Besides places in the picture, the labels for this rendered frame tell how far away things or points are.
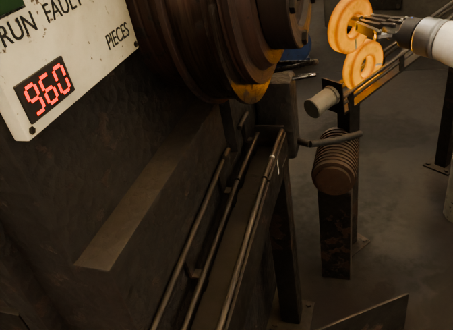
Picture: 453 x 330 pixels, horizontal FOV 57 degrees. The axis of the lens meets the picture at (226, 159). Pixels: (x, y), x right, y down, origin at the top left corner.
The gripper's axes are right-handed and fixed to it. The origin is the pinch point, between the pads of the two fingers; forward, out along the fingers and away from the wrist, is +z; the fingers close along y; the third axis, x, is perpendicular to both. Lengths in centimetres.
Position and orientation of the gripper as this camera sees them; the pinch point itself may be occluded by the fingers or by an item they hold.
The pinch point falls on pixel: (350, 19)
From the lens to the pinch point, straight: 126.0
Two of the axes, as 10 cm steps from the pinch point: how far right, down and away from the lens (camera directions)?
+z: -6.2, -4.1, 6.7
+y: 7.8, -4.6, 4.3
